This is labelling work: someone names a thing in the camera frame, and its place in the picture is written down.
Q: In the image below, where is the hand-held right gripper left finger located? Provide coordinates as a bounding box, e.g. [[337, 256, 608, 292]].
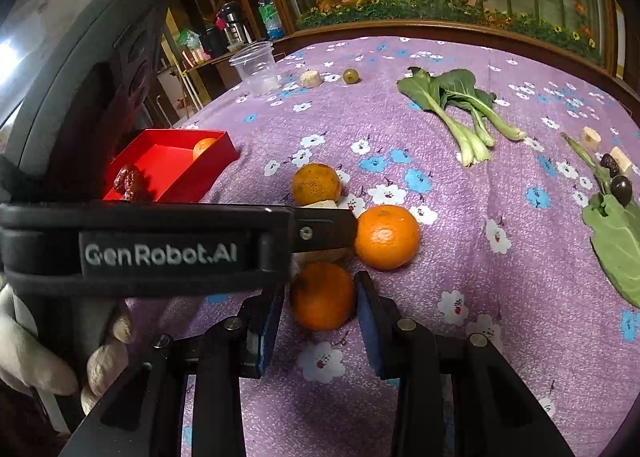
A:
[[60, 281, 287, 457]]

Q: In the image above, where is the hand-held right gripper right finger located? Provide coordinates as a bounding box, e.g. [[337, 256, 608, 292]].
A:
[[354, 270, 576, 457]]

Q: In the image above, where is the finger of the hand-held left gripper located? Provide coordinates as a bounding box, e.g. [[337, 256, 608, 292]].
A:
[[292, 209, 359, 254]]

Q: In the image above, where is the large peeled sugarcane piece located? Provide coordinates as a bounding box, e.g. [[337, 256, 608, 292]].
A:
[[295, 198, 353, 266]]

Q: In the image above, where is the large orange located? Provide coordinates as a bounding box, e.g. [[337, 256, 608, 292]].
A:
[[291, 163, 344, 206], [290, 262, 357, 332], [354, 204, 422, 272]]

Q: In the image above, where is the red box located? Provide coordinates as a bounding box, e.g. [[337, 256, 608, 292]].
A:
[[102, 129, 240, 203]]

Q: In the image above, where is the small orange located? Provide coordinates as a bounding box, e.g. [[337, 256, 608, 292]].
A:
[[192, 137, 219, 162]]

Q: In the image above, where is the person's left hand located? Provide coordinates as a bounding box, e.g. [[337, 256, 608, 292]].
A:
[[0, 283, 135, 416]]

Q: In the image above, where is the purple floral tablecloth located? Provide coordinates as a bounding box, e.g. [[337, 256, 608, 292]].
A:
[[125, 34, 640, 457]]

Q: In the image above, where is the clear plastic cup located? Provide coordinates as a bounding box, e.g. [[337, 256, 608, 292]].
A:
[[229, 41, 281, 97]]

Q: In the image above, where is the bok choy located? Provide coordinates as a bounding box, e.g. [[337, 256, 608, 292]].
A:
[[397, 67, 529, 168]]

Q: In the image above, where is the plastic water bottle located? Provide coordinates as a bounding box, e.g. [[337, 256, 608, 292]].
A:
[[258, 0, 285, 41]]

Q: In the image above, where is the metal thermos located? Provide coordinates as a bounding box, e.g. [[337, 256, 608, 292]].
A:
[[220, 1, 252, 46]]

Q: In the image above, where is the large green leaf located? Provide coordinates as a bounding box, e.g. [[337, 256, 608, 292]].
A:
[[582, 192, 640, 309]]

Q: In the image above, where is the thin green stalk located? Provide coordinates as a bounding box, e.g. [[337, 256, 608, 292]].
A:
[[562, 132, 612, 190]]

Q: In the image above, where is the dark purple plum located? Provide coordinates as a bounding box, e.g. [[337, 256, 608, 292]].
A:
[[610, 176, 634, 204]]

